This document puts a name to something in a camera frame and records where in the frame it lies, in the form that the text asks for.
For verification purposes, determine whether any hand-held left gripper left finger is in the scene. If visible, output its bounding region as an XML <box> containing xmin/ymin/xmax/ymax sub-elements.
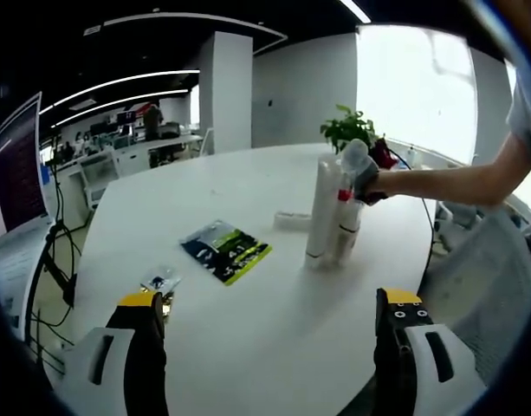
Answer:
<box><xmin>60</xmin><ymin>292</ymin><xmax>169</xmax><ymax>416</ymax></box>

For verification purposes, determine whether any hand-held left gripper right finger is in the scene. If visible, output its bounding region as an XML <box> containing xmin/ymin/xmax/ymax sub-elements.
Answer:
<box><xmin>372</xmin><ymin>287</ymin><xmax>487</xmax><ymax>416</ymax></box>

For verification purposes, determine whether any red-collared white skincare bottle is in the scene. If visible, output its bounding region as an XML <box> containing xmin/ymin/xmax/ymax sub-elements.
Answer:
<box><xmin>332</xmin><ymin>172</ymin><xmax>355</xmax><ymax>261</ymax></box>

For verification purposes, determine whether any white skincare tube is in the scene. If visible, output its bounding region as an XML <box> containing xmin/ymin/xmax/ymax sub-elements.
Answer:
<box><xmin>306</xmin><ymin>156</ymin><xmax>342</xmax><ymax>269</ymax></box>

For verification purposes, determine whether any small clear-capped skincare bottle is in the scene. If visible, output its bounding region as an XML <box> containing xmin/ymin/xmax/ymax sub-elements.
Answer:
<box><xmin>339</xmin><ymin>199</ymin><xmax>362</xmax><ymax>257</ymax></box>
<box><xmin>273</xmin><ymin>210</ymin><xmax>312</xmax><ymax>231</ymax></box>

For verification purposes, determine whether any gold foil skincare sachet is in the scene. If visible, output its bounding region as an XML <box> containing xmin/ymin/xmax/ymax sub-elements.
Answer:
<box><xmin>139</xmin><ymin>283</ymin><xmax>175</xmax><ymax>324</ymax></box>

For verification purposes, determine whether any green black skincare sachet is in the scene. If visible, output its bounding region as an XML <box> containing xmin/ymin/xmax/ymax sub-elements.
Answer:
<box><xmin>179</xmin><ymin>219</ymin><xmax>274</xmax><ymax>286</ymax></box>

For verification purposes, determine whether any person's right hand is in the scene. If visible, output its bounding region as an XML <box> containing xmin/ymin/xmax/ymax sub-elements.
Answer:
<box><xmin>368</xmin><ymin>171</ymin><xmax>400</xmax><ymax>205</ymax></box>

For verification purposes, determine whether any red bag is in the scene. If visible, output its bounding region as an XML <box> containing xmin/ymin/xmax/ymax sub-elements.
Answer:
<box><xmin>372</xmin><ymin>137</ymin><xmax>398</xmax><ymax>168</ymax></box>

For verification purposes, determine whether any green potted plant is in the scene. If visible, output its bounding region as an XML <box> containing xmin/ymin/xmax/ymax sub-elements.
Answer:
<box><xmin>320</xmin><ymin>103</ymin><xmax>379</xmax><ymax>153</ymax></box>

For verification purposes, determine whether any white mesh office chair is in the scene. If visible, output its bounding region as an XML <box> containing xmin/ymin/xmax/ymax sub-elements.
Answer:
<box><xmin>424</xmin><ymin>207</ymin><xmax>531</xmax><ymax>387</ymax></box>

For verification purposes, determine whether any black laptop stand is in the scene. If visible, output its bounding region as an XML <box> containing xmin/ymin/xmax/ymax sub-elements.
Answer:
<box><xmin>39</xmin><ymin>216</ymin><xmax>82</xmax><ymax>304</ymax></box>

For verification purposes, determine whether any white swivel chair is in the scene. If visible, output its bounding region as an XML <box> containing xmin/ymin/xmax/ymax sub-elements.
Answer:
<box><xmin>433</xmin><ymin>201</ymin><xmax>482</xmax><ymax>255</ymax></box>

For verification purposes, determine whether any white plastic chair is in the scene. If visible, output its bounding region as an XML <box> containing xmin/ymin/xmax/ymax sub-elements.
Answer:
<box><xmin>198</xmin><ymin>127</ymin><xmax>215</xmax><ymax>156</ymax></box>

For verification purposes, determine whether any person's grey shirt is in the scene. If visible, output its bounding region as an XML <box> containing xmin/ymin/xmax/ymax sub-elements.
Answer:
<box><xmin>505</xmin><ymin>64</ymin><xmax>531</xmax><ymax>237</ymax></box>

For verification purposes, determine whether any white office desk row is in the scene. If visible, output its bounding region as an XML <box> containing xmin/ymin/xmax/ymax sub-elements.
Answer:
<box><xmin>52</xmin><ymin>133</ymin><xmax>205</xmax><ymax>209</ymax></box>

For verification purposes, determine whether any silver laptop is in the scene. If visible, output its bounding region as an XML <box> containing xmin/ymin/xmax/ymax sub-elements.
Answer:
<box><xmin>0</xmin><ymin>90</ymin><xmax>58</xmax><ymax>313</ymax></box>

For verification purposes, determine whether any long ceiling light strip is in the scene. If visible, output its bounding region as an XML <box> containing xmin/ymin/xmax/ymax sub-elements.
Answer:
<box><xmin>50</xmin><ymin>88</ymin><xmax>193</xmax><ymax>129</ymax></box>
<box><xmin>38</xmin><ymin>68</ymin><xmax>202</xmax><ymax>116</ymax></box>

